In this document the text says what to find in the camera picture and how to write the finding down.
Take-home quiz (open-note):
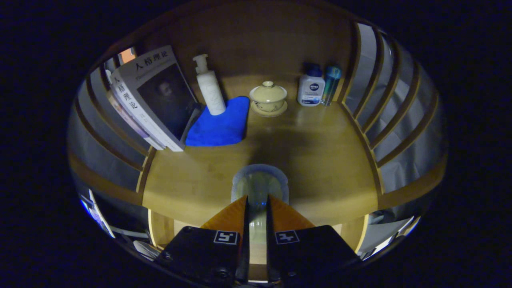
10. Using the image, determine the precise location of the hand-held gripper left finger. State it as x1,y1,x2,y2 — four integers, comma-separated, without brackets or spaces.
154,195,250,286

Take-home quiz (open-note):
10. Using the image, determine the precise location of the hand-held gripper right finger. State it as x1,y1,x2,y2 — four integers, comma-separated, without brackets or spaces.
266,195,360,285

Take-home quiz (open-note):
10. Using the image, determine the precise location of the pale green dish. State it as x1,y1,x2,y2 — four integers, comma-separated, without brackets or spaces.
231,164,289,244

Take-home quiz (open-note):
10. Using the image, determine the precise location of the wooden countertop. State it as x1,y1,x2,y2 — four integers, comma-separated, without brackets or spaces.
142,74,378,226

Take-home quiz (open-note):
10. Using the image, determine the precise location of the wooden cabinet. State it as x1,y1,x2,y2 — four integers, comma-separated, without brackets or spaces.
68,0,448,264

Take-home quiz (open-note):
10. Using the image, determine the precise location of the white book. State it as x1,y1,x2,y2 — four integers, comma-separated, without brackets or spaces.
107,80,166,151

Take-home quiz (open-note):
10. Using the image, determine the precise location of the blue folded cloth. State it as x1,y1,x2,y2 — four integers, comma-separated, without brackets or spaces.
185,96,250,147

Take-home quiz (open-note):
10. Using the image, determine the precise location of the purple book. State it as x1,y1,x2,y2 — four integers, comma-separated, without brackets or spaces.
105,69,154,141

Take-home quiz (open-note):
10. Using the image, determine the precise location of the grey portrait cover book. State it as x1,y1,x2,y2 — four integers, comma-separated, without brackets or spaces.
111,45,202,152

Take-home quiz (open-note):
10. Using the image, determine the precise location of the beige lidded teacup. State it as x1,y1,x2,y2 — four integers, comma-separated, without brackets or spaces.
249,81,288,118

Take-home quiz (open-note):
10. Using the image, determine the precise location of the white pump bottle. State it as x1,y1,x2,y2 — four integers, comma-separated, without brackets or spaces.
192,54,227,116

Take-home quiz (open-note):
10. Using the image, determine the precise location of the white lotion bottle blue cap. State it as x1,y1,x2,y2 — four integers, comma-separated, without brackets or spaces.
297,63,326,107

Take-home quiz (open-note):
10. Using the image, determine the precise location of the teal bottle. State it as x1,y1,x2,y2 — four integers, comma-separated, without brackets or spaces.
321,66,342,106

